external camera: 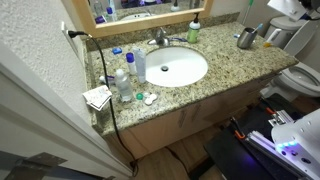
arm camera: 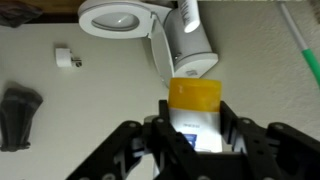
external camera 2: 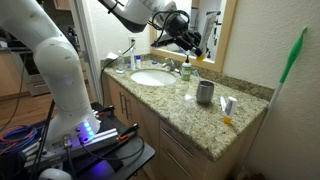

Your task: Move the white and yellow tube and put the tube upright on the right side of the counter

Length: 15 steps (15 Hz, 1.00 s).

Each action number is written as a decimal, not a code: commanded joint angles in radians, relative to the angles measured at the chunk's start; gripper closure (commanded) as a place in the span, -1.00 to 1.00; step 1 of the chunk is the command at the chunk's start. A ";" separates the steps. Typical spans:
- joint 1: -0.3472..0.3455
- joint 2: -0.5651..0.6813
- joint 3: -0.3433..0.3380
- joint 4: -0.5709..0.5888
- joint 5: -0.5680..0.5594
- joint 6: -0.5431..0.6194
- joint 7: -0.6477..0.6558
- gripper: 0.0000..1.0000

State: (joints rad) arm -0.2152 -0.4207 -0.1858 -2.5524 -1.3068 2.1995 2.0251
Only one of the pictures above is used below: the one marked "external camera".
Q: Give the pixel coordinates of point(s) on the white tube with yellow cap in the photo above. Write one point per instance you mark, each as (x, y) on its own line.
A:
(271, 37)

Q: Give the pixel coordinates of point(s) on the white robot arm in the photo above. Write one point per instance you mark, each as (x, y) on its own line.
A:
(300, 143)

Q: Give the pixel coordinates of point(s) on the tall white tube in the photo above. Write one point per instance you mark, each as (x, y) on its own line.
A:
(140, 65)

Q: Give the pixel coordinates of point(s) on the purple small tube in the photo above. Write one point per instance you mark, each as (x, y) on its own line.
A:
(107, 79)

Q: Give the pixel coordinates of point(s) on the white contact lens case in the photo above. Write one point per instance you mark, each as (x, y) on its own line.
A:
(150, 99)

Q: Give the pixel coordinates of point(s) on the green lens case cap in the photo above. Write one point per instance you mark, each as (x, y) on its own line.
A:
(139, 96)

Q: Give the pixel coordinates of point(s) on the white oval sink basin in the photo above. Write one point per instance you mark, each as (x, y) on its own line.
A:
(175, 66)

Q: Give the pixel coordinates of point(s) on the clear plastic water bottle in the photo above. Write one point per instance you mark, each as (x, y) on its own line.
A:
(123, 86)

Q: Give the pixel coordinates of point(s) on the small bottle with blue cap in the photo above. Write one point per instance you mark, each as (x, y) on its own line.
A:
(131, 64)

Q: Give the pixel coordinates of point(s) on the wooden vanity cabinet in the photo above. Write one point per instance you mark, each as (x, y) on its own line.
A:
(160, 130)

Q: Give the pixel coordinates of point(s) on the chrome faucet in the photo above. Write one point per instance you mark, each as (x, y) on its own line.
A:
(161, 37)

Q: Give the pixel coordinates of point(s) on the small blue container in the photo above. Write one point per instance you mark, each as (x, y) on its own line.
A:
(116, 51)

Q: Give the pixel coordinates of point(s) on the folded white paper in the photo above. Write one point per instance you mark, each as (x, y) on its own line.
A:
(97, 96)

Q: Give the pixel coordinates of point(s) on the green soap pump bottle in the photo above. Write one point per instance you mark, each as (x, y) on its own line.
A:
(193, 31)

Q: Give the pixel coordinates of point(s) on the wooden framed mirror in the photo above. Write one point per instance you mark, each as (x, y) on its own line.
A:
(140, 25)

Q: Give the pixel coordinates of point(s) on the black and orange clamp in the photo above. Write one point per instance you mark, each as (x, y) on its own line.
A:
(238, 129)
(271, 111)

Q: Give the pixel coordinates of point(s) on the small blue and white item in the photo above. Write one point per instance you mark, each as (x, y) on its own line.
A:
(236, 35)

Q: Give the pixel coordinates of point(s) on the black cart table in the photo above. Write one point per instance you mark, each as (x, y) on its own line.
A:
(233, 156)

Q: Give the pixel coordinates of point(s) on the grey metal cup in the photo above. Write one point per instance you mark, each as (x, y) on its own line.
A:
(246, 39)

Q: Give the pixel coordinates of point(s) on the toothbrush with blue head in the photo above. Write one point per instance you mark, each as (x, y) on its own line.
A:
(257, 28)

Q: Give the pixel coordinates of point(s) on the white toilet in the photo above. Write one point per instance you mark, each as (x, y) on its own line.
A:
(300, 80)

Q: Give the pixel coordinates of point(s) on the grey metal door hinge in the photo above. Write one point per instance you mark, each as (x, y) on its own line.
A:
(33, 163)

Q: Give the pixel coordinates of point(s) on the white angular box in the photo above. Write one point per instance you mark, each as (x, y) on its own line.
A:
(286, 8)

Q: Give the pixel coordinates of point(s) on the white wall outlet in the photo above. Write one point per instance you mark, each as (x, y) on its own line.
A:
(66, 33)

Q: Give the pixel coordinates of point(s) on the aluminium robot mount rails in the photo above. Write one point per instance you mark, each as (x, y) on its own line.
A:
(263, 141)

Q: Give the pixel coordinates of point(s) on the white door frame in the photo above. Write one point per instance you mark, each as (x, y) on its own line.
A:
(33, 116)

